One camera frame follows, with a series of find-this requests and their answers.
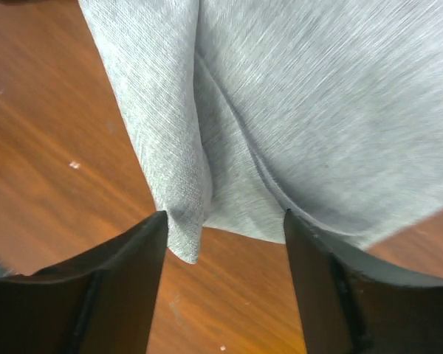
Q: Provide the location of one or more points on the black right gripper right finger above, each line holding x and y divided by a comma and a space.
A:
352, 302

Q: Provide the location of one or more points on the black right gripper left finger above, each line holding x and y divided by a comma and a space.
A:
99, 301

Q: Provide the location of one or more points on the grey cloth napkin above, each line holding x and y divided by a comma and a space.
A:
240, 110

